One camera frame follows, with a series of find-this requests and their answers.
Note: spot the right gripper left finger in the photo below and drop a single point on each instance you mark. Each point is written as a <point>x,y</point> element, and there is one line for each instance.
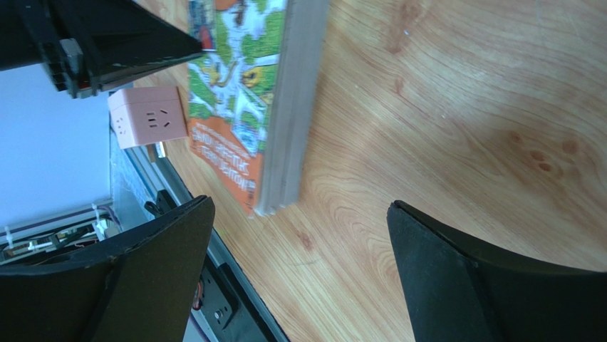
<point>71,297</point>

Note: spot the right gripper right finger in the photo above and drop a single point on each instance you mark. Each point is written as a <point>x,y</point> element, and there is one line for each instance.
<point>460,288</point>

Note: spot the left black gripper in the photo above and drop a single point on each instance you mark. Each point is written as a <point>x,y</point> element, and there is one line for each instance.
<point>88,46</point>

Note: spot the orange 78-storey treehouse book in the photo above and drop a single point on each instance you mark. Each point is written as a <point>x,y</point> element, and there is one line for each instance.
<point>252,94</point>

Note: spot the pink cube power socket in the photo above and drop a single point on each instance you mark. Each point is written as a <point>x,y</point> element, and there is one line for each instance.
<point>146,116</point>

